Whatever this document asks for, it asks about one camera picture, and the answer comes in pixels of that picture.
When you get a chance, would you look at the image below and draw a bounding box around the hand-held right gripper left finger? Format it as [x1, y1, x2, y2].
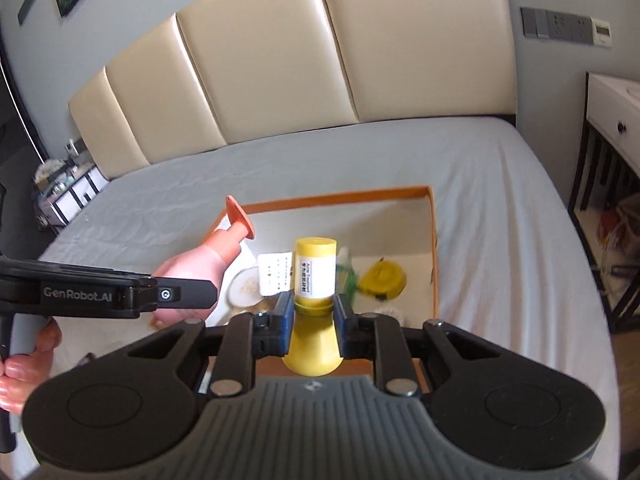
[127, 290, 296, 399]

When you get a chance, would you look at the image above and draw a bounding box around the person's left hand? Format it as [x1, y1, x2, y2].
[0, 319, 64, 417]

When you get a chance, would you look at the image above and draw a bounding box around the green liquid spray bottle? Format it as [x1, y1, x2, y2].
[335, 245, 362, 307]

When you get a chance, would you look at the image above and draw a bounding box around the grey bed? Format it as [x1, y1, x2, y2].
[9, 117, 622, 480]

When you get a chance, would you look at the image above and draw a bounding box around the white round jar gold band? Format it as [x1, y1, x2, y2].
[228, 267, 264, 307]

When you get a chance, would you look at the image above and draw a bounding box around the plastic bag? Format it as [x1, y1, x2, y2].
[596, 194, 640, 282]

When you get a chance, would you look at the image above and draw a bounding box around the pink pump bottle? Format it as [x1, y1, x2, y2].
[149, 195, 259, 329]

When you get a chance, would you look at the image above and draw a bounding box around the white wall thermostat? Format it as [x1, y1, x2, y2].
[590, 17, 614, 50]

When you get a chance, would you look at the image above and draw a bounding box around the dark wall plaque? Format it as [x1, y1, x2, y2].
[17, 0, 42, 25]

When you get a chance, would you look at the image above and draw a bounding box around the orange cardboard box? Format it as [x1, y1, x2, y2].
[197, 186, 441, 397]

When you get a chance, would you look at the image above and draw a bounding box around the yellow tape measure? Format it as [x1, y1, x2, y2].
[358, 257, 407, 302]

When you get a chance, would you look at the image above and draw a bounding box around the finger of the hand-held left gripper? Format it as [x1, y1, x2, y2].
[136, 277, 220, 319]

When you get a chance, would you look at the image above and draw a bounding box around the white nightstand black frame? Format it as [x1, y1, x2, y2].
[567, 71, 640, 334]

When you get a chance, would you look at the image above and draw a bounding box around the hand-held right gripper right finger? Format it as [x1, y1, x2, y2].
[333, 292, 507, 399]

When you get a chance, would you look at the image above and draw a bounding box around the yellow bottle with tag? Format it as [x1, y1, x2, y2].
[257, 236, 347, 377]

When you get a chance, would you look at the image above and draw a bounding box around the cluttered white bedside cabinet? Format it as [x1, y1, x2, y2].
[31, 137, 111, 237]

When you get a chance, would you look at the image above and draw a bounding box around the grey wall switch panel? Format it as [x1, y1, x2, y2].
[519, 6, 594, 44]

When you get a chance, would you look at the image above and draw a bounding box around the cream padded headboard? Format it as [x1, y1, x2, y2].
[67, 0, 519, 182]

